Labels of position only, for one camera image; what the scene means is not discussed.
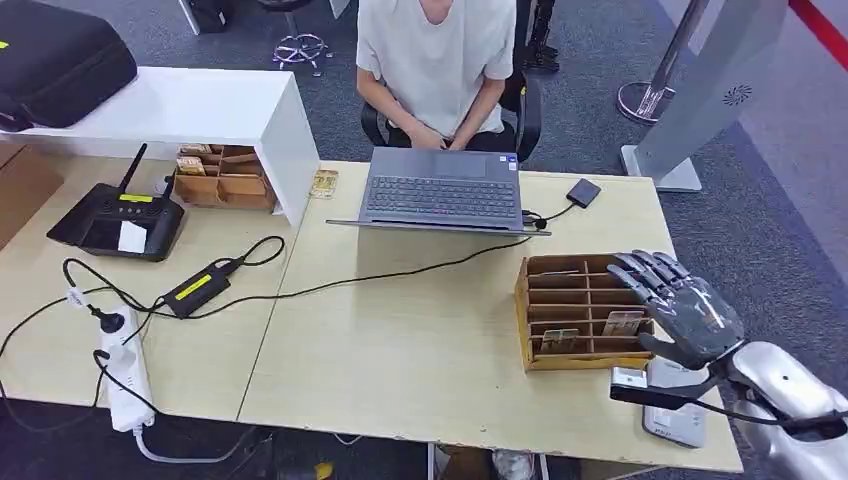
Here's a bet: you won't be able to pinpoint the grey kiosk stand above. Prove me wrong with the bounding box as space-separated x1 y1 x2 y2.
619 0 793 193

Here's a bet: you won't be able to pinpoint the black cable over power strip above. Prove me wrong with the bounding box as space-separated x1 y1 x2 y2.
92 351 160 415

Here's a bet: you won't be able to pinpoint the long thin black cable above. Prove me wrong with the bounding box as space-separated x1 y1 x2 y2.
62 236 535 323

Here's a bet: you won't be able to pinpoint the black drive cable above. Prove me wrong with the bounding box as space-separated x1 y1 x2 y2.
523 201 578 231

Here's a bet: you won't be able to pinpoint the wooden compartment box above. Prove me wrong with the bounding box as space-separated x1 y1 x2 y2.
173 142 278 213

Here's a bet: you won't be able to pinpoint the yellow patterned card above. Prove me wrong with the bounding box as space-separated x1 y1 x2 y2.
309 169 340 200

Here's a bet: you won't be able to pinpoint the white flat device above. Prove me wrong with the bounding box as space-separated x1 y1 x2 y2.
641 357 709 450

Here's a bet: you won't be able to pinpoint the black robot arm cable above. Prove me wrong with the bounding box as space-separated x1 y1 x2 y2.
702 396 848 429

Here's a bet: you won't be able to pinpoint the person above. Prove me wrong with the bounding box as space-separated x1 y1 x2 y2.
355 0 518 152

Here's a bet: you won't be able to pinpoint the black mains plug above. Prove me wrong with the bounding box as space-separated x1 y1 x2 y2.
86 305 126 337

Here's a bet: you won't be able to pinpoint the white power strip cable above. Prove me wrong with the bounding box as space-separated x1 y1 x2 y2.
132 427 260 466

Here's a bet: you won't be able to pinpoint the white power strip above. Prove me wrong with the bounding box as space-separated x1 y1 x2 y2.
95 305 157 435

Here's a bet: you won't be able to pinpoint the grey laptop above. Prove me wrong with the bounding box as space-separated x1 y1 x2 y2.
325 146 552 238

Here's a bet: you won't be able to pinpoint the black carrying case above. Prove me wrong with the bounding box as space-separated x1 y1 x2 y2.
0 0 138 132

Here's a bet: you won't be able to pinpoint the red barrier belt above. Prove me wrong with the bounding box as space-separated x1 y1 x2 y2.
788 0 848 71

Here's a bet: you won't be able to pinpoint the beige printed card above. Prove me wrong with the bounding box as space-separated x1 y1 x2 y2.
601 309 645 338
539 327 582 356

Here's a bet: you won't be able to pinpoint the person's right hand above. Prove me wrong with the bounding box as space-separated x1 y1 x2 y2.
407 122 447 152

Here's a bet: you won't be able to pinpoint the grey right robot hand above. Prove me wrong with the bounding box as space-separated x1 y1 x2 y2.
606 249 747 372

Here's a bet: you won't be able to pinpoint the black remote controller with antennas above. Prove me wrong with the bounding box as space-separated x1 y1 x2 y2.
46 142 187 263

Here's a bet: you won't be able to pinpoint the black power adapter yellow label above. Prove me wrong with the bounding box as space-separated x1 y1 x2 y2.
162 260 233 320

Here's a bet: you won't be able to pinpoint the looped black adapter cable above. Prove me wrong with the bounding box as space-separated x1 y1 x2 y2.
218 235 287 269

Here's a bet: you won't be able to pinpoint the black mains cable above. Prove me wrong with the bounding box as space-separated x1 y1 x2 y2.
0 284 114 435

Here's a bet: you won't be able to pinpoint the black office chair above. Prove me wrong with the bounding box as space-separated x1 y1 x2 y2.
360 69 543 164

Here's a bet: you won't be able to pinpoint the yellow black object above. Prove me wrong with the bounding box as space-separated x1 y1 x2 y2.
278 461 336 480

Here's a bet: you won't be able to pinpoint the black legs with shoes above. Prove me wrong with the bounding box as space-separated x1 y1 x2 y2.
523 0 561 73

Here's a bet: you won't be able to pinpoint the wooden slotted card box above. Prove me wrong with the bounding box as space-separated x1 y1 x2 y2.
513 253 657 372

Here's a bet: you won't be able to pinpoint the black box on floor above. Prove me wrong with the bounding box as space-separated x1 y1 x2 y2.
182 0 233 36

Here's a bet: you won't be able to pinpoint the chrome chair base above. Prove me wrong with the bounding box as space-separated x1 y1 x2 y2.
256 0 333 77

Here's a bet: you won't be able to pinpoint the white desk shelf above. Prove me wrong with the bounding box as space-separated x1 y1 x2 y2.
0 66 321 229

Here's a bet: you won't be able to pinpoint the black external drive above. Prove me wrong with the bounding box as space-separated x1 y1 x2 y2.
566 177 603 211

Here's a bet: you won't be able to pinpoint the white shoe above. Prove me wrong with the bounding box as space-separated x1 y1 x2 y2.
491 450 535 480

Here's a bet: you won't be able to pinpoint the chrome stanchion post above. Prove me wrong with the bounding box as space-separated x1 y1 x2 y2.
616 0 704 126

